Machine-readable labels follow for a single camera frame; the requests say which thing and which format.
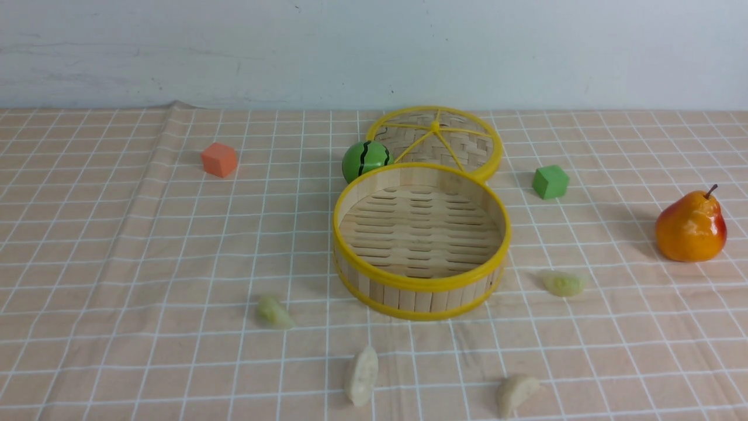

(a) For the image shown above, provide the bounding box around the green cube block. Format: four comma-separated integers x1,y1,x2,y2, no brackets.
532,165,570,200

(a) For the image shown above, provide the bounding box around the orange yellow toy pear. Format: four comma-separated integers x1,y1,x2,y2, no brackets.
655,184,728,262

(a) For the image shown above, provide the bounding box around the beige checkered tablecloth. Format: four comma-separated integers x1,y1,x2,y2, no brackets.
1,105,747,420

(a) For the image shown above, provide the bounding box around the yellow rimmed bamboo steamer tray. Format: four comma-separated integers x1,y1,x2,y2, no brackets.
331,163,512,322

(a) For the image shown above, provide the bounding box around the orange cube block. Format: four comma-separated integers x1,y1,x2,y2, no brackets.
200,142,238,178

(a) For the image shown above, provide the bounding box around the yellow rimmed woven steamer lid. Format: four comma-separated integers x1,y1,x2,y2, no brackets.
365,106,504,182

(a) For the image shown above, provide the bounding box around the green striped watermelon ball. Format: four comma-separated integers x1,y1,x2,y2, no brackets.
341,140,393,184

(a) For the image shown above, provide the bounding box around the white dumpling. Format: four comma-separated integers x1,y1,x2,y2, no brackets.
496,374,541,419
344,346,379,407

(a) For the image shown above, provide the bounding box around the pale green dumpling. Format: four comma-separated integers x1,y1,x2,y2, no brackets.
540,270,587,298
255,294,296,330

